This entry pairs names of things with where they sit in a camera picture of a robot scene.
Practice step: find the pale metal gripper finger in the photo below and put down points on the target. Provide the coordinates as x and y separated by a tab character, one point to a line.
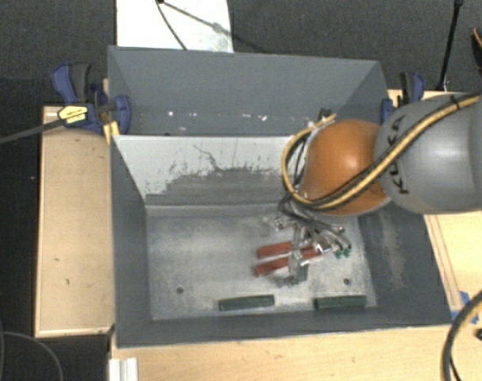
292	270
303	269

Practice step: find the red-brown flat block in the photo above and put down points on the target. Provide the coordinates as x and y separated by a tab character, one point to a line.
274	249
270	268

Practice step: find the dark green flat block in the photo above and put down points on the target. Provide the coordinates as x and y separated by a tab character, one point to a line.
340	302
246	303

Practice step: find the grey metal bin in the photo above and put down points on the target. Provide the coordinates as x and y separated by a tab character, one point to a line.
209	228

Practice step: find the pale wood board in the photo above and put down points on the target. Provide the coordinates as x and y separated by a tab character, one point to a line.
75	228

